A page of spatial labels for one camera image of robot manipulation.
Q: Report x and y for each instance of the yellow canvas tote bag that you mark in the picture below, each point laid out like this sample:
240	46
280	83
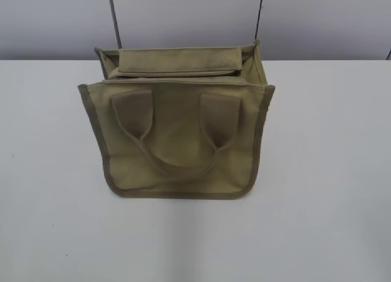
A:
179	122

